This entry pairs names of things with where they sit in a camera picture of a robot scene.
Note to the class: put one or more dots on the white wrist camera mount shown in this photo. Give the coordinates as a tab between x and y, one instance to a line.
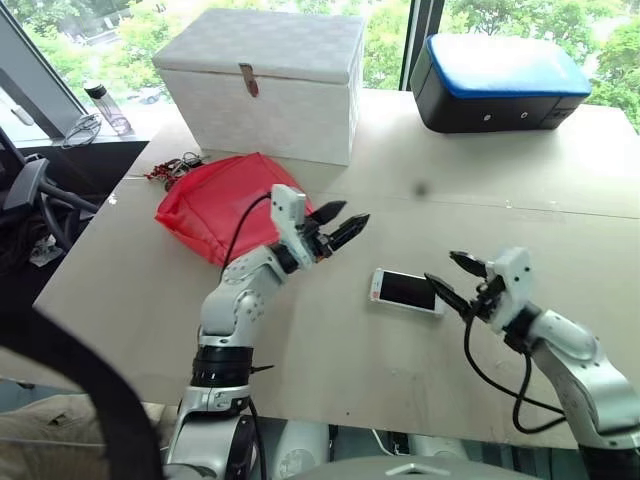
517	280
290	215

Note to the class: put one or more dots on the beige trousers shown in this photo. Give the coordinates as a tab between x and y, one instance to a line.
45	430

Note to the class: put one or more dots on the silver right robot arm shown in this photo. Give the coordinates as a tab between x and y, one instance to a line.
590	380

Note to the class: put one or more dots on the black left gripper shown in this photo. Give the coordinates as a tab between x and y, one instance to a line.
317	241

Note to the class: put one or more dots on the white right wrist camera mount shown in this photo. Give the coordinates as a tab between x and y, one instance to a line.
517	280

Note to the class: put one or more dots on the dark window frame pillar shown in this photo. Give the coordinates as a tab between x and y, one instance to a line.
422	45

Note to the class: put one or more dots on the black eyeglasses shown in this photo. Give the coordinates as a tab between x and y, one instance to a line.
82	129

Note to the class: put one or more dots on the clear water bottle black cap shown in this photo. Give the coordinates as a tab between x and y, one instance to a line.
111	112

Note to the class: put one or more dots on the black office chair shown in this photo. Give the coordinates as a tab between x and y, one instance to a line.
30	185

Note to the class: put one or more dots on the black box with blue lid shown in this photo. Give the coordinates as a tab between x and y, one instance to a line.
480	105

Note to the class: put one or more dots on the white smartphone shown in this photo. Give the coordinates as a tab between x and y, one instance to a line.
405	290

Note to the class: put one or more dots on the white woven box with latch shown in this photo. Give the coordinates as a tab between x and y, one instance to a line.
265	115

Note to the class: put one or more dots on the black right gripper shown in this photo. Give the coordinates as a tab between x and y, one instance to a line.
487	300

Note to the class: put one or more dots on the grey rounded robot torso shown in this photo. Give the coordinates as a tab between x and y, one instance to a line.
415	471

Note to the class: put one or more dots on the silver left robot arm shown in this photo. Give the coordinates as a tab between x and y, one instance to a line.
235	305

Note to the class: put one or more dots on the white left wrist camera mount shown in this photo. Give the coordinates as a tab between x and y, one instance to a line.
290	215

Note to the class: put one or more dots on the white rounded robot leg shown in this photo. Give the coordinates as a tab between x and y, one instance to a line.
300	450
440	446

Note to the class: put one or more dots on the red fabric pouch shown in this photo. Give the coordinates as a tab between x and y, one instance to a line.
215	210

